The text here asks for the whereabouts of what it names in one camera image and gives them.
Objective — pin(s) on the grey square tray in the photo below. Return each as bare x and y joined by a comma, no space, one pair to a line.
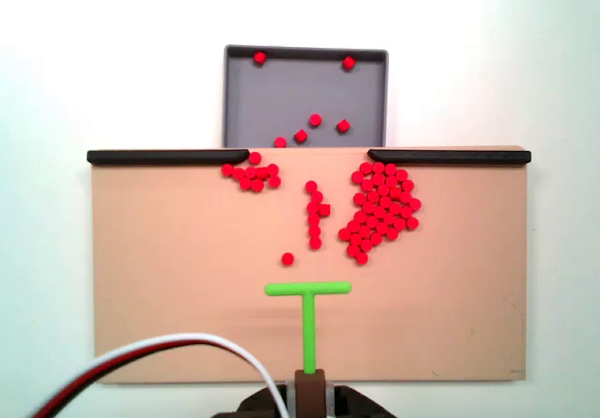
281,94

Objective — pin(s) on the red cylindrical granule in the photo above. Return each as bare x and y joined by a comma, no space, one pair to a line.
378,179
342,125
389,180
348,63
396,208
366,185
228,169
406,212
280,142
406,197
315,119
315,243
250,172
314,219
379,167
310,186
392,234
317,197
314,230
357,177
415,204
372,196
384,201
352,227
383,190
300,135
367,207
390,169
255,157
257,185
408,185
366,245
401,174
361,217
261,172
381,227
396,192
313,208
355,238
367,168
364,231
272,169
361,258
344,234
239,173
353,249
412,223
259,57
324,209
379,212
389,219
274,182
399,223
287,259
371,222
376,237
359,198
245,183

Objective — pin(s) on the beige rectangular board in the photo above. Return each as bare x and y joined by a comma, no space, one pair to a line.
164,273

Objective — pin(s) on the black guide rail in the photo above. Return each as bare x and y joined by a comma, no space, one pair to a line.
164,156
450,156

